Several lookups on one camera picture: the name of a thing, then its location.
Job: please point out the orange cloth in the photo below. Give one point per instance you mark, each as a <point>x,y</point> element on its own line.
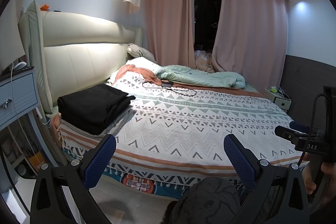
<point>141,73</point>

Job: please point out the pink curtain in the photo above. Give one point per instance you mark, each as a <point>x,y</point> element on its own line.
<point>168,29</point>
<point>249,43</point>

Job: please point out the black jacket with yellow patch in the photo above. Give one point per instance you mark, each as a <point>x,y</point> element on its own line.
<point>97,96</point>

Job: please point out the folded grey garment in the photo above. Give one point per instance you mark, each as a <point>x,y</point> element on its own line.
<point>118,124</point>

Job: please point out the small orange item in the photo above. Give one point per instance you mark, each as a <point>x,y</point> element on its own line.
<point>45,7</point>

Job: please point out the person's right hand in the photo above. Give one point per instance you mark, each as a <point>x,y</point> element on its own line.
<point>329,169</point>

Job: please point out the patterned white bed blanket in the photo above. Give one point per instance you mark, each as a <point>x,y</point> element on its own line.
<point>183,121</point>

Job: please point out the grey printed pants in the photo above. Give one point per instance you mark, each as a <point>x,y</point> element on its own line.
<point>207,200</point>

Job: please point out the blue bedside table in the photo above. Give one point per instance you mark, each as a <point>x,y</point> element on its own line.
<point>18,98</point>

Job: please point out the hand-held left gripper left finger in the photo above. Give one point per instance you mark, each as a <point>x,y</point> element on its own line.
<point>101,158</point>

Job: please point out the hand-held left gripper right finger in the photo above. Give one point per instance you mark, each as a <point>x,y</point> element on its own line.
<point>237,158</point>

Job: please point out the beige printed bedding pile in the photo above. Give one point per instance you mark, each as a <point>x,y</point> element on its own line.
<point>203,61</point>

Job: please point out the cream padded bed headboard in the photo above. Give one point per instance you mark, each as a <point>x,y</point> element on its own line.
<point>78,61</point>

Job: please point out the white nightstand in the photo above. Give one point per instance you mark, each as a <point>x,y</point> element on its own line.
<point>281,103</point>

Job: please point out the brown bed sheet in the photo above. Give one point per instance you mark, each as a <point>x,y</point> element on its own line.
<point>236,90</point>

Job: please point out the orange box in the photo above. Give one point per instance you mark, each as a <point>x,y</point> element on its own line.
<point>36,165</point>

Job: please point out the mint green duvet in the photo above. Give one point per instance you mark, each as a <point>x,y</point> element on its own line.
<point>199,77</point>

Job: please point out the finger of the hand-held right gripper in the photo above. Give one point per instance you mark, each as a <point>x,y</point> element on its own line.
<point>288,132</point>
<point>299,125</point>

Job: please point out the white pillow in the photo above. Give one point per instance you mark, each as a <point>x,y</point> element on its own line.
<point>141,62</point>

